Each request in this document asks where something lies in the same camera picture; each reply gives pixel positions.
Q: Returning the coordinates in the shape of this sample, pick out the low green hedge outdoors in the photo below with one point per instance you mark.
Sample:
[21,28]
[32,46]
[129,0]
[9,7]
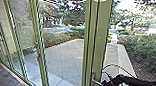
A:
[60,38]

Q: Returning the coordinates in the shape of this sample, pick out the green framed glass door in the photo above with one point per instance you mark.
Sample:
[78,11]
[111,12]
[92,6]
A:
[102,37]

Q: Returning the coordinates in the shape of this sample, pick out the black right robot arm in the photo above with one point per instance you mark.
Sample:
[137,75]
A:
[142,84]

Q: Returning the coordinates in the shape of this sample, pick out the green shrub outdoors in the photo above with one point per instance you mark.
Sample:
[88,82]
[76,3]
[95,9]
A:
[144,48]

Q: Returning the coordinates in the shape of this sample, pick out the large tree outdoors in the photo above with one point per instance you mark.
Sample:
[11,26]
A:
[50,15]

